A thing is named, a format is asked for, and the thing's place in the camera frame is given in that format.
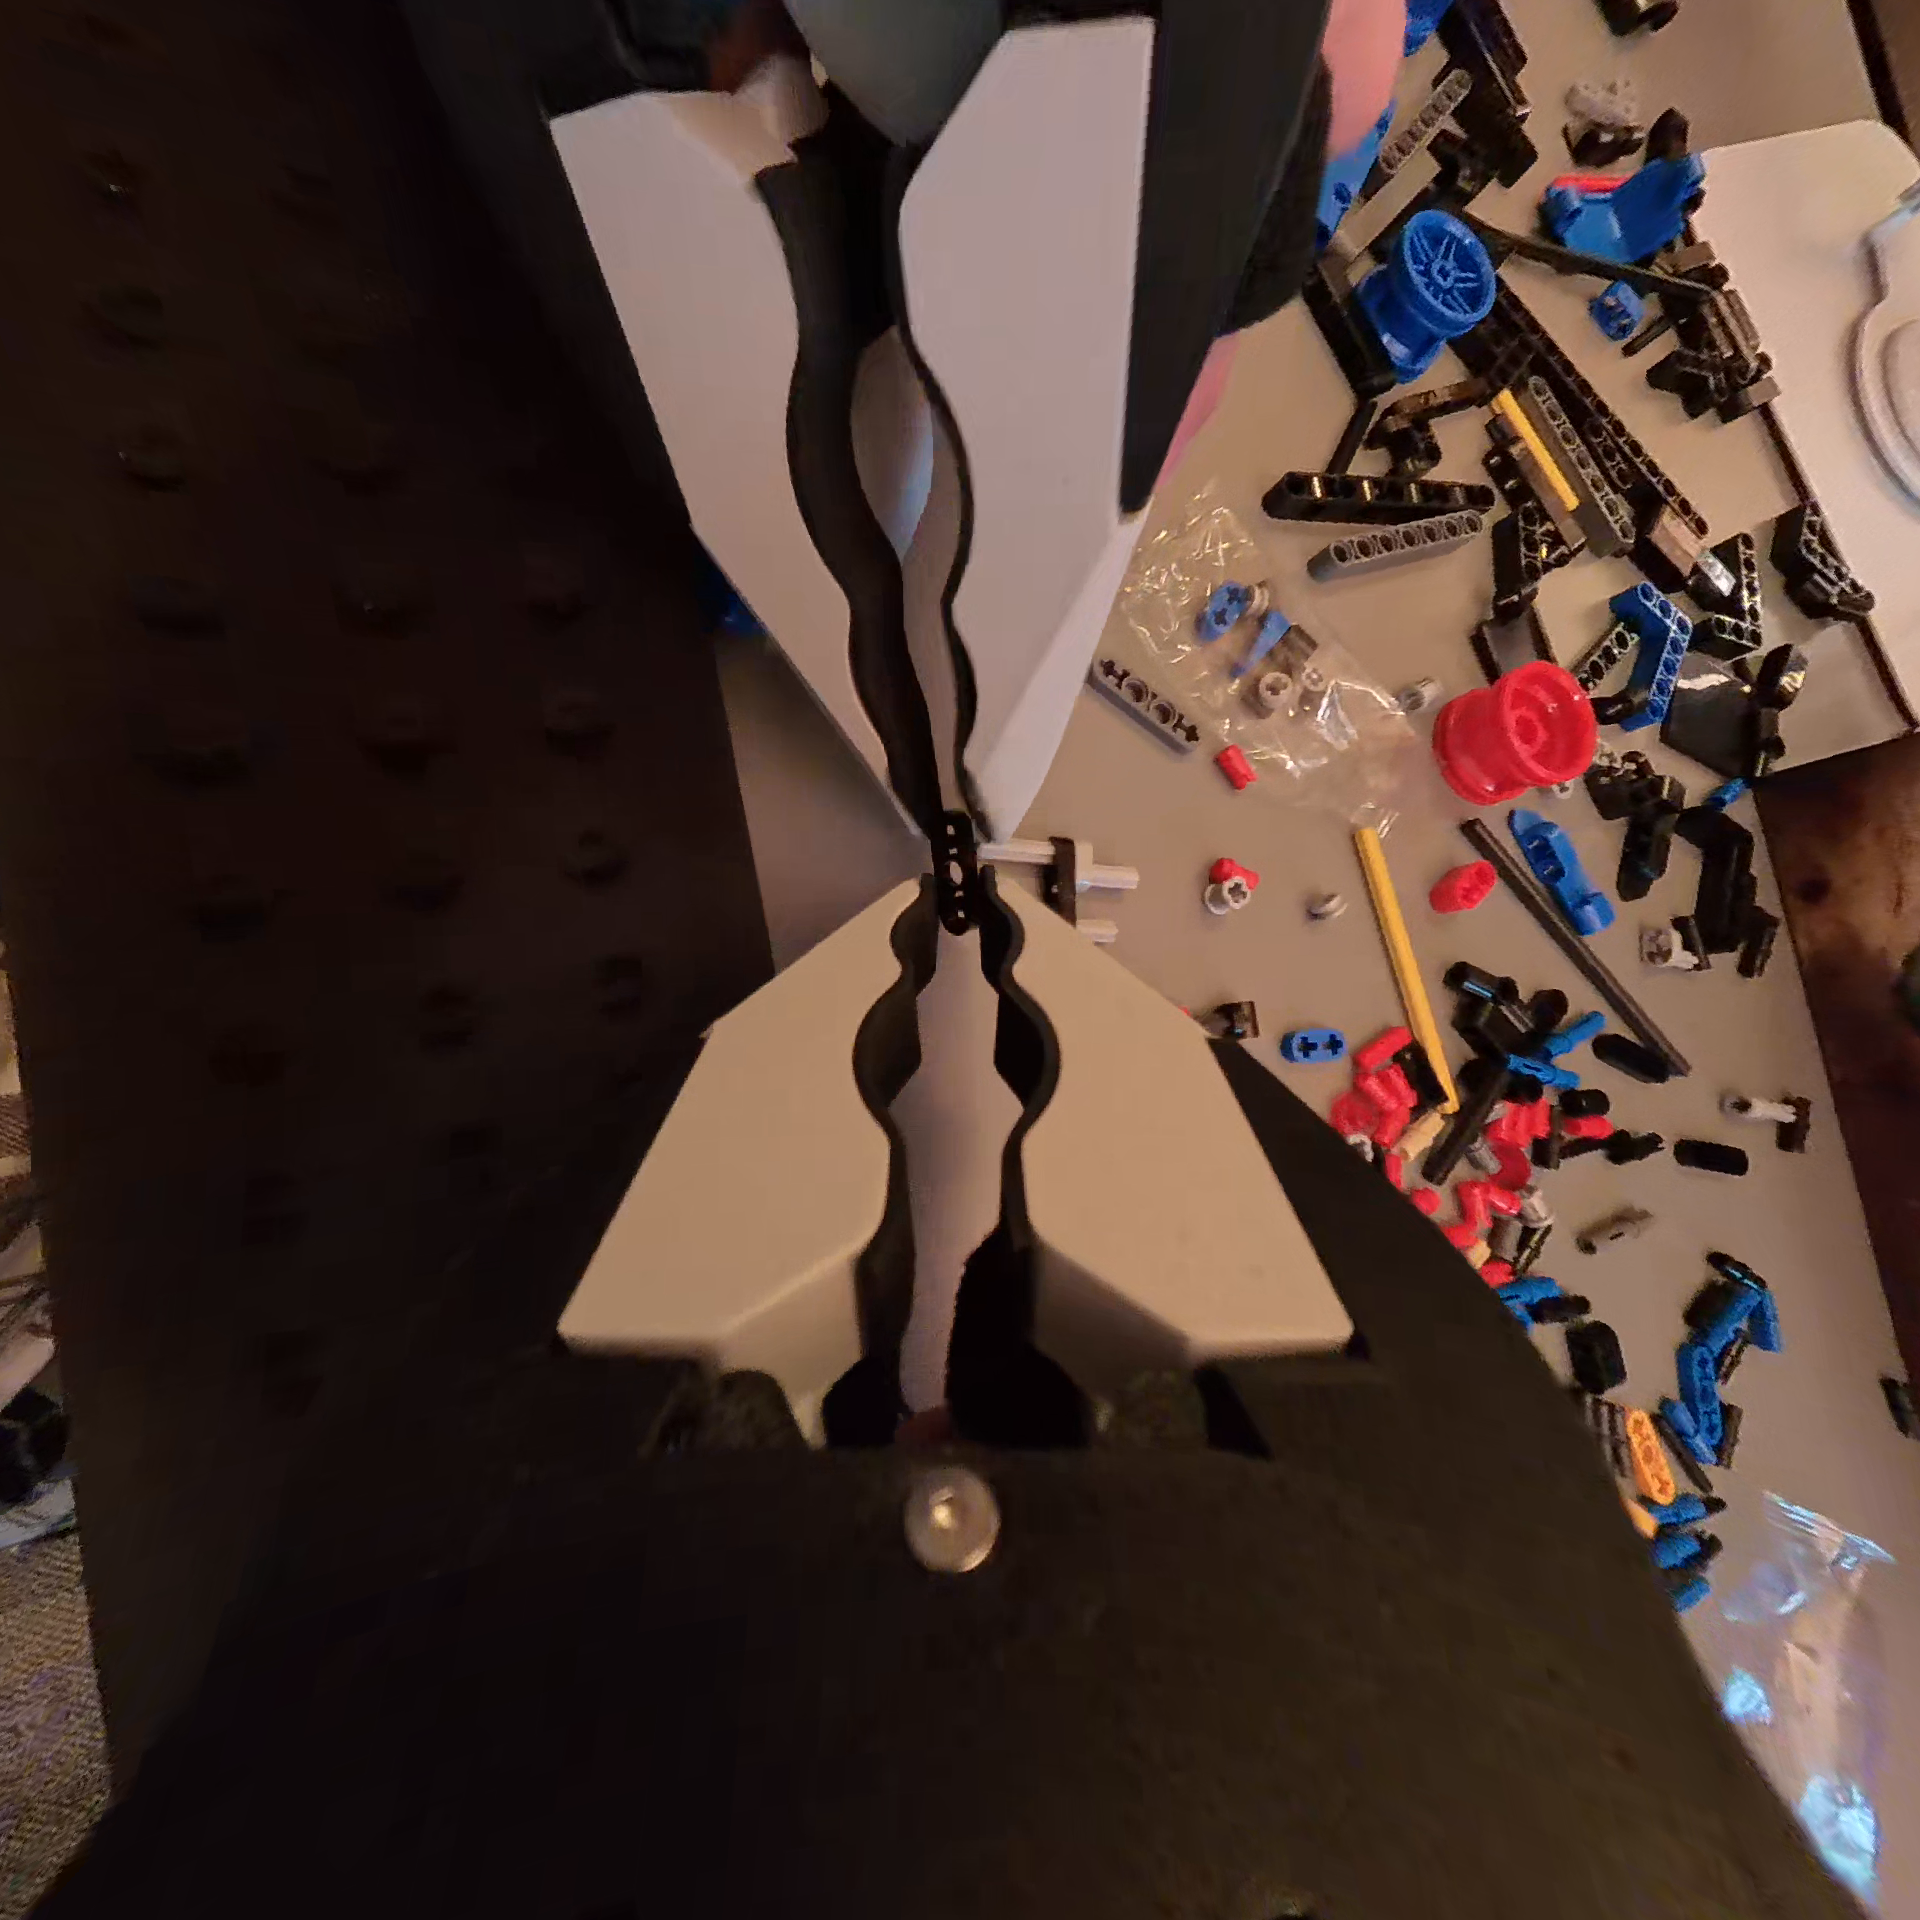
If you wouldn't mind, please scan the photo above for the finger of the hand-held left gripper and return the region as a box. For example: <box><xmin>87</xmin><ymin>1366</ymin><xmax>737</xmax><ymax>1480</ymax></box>
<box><xmin>549</xmin><ymin>56</ymin><xmax>966</xmax><ymax>841</ymax></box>
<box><xmin>894</xmin><ymin>13</ymin><xmax>1158</xmax><ymax>830</ymax></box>

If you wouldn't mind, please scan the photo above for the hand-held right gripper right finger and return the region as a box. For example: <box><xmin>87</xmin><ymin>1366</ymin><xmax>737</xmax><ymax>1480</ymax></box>
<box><xmin>966</xmin><ymin>875</ymin><xmax>1360</xmax><ymax>1451</ymax></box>

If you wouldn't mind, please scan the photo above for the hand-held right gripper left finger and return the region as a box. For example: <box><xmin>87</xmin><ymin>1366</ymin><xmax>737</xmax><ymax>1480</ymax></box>
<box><xmin>554</xmin><ymin>875</ymin><xmax>962</xmax><ymax>1451</ymax></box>

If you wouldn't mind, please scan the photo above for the grey pin assembly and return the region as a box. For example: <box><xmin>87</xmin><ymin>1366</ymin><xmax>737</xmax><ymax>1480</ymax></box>
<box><xmin>974</xmin><ymin>837</ymin><xmax>1142</xmax><ymax>948</ymax></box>

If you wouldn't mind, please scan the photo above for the black thin beam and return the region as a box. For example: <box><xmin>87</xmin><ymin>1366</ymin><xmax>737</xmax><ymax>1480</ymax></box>
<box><xmin>931</xmin><ymin>810</ymin><xmax>988</xmax><ymax>940</ymax></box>

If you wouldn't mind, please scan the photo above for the person's left hand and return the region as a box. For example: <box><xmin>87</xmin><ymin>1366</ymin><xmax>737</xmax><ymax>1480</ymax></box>
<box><xmin>1317</xmin><ymin>0</ymin><xmax>1431</xmax><ymax>181</ymax></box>

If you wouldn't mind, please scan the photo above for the blue wheel hub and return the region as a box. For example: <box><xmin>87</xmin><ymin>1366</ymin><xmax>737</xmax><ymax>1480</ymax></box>
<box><xmin>1357</xmin><ymin>211</ymin><xmax>1501</xmax><ymax>378</ymax></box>

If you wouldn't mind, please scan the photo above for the clear plastic bag with parts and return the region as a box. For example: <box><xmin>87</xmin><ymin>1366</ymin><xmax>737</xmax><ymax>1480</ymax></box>
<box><xmin>1117</xmin><ymin>480</ymin><xmax>1421</xmax><ymax>828</ymax></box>

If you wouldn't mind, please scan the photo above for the yellow axle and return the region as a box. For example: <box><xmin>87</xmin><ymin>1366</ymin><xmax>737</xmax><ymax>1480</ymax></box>
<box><xmin>1352</xmin><ymin>825</ymin><xmax>1460</xmax><ymax>1117</ymax></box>

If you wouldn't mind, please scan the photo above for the pile of small building pieces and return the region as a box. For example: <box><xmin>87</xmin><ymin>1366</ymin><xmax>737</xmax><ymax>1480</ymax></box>
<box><xmin>1327</xmin><ymin>961</ymin><xmax>1802</xmax><ymax>1614</ymax></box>

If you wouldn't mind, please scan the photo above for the dark grey thin beam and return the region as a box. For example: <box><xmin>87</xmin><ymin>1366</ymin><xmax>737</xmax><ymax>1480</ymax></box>
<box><xmin>1092</xmin><ymin>661</ymin><xmax>1202</xmax><ymax>753</ymax></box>

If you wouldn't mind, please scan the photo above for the grey long beam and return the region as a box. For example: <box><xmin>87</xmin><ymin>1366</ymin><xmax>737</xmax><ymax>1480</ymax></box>
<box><xmin>1304</xmin><ymin>510</ymin><xmax>1488</xmax><ymax>583</ymax></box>

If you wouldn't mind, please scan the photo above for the long black axle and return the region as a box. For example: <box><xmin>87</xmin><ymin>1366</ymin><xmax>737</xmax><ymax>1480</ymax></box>
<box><xmin>1459</xmin><ymin>817</ymin><xmax>1692</xmax><ymax>1080</ymax></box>

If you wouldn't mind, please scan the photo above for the pile of large black beams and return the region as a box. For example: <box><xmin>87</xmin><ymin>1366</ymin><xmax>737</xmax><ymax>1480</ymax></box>
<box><xmin>1261</xmin><ymin>0</ymin><xmax>1885</xmax><ymax>978</ymax></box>

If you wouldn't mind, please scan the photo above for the blue curved panel piece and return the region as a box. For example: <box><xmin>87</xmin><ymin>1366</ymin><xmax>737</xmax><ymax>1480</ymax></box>
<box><xmin>1507</xmin><ymin>810</ymin><xmax>1618</xmax><ymax>937</ymax></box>

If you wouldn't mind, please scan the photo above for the red wheel hub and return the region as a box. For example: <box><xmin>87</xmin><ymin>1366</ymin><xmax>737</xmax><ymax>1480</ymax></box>
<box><xmin>1433</xmin><ymin>661</ymin><xmax>1592</xmax><ymax>805</ymax></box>

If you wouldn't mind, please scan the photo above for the black dimpled panel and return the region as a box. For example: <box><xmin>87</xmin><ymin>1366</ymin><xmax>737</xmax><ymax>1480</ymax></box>
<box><xmin>0</xmin><ymin>0</ymin><xmax>774</xmax><ymax>1803</ymax></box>

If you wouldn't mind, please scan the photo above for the white round object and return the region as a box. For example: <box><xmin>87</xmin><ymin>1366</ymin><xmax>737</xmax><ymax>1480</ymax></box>
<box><xmin>1852</xmin><ymin>195</ymin><xmax>1920</xmax><ymax>505</ymax></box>

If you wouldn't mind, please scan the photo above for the clear empty plastic bag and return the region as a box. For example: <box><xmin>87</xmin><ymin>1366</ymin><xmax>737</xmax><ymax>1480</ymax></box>
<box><xmin>1710</xmin><ymin>1485</ymin><xmax>1897</xmax><ymax>1920</ymax></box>

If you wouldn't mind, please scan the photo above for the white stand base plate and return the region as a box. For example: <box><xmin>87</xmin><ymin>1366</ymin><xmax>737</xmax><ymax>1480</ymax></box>
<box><xmin>1695</xmin><ymin>112</ymin><xmax>1920</xmax><ymax>774</ymax></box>

